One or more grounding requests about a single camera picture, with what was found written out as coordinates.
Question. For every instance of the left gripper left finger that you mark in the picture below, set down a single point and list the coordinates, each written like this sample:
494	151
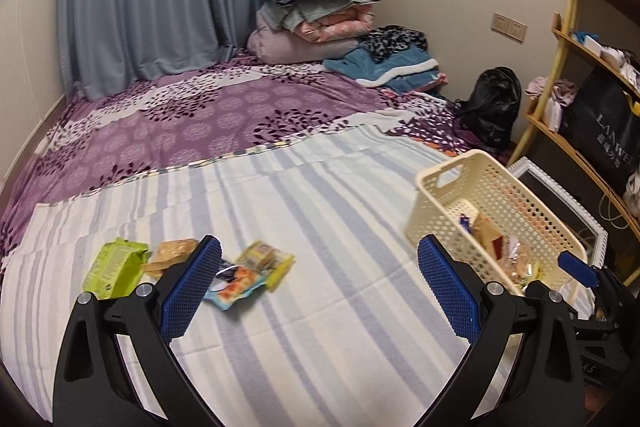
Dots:
92	385

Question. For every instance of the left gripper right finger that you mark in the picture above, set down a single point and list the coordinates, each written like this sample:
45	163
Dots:
545	386

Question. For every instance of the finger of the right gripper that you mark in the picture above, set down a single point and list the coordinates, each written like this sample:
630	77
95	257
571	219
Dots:
577	266

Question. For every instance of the large green seaweed snack bag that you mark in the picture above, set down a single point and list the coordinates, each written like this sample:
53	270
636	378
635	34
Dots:
117	269

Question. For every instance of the tan pastry snack bag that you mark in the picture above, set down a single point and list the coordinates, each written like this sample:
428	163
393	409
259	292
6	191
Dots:
167	255

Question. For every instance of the light blue snack bag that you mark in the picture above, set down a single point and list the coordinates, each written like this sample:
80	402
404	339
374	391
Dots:
232	283

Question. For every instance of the small clear yellow cake packet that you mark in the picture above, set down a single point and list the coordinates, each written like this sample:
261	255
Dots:
269	262

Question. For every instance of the clear bag of crackers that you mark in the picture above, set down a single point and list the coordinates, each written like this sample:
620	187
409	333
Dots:
518	263

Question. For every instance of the tan waffle snack bag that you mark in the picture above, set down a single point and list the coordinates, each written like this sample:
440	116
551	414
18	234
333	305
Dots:
489	237

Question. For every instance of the blue soda cracker pack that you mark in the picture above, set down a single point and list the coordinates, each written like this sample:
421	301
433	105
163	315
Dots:
466	223

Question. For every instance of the white plastic bags on shelf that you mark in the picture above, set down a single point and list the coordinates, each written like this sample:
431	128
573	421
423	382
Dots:
632	193

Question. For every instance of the cream perforated plastic basket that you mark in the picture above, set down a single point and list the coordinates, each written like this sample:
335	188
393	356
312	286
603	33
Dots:
475	185

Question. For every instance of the black LANWEI shopping bag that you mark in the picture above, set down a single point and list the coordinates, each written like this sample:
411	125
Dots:
602	126

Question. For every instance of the wooden bamboo shelf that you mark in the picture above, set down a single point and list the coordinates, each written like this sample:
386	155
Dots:
590	34

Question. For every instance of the striped white blue blanket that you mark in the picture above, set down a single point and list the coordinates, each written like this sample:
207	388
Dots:
353	336

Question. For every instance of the pink cloth on shelf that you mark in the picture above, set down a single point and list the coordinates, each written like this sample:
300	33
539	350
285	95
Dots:
562	94

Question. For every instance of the black plastic bag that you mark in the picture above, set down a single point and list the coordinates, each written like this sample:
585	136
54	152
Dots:
487	117

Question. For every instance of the purple floral bed sheet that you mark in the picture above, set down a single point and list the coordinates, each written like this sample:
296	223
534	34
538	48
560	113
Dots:
204	114

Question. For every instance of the blue folded clothes pile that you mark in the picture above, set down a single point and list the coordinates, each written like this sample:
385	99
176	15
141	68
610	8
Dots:
391	57

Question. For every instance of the white wardrobe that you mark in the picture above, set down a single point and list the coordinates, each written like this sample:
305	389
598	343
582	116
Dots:
31	84

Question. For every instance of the stack of folded quilts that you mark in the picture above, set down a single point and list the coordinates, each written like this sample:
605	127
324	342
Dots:
299	31

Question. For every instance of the wall socket plate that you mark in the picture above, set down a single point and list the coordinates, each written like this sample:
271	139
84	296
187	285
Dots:
507	27

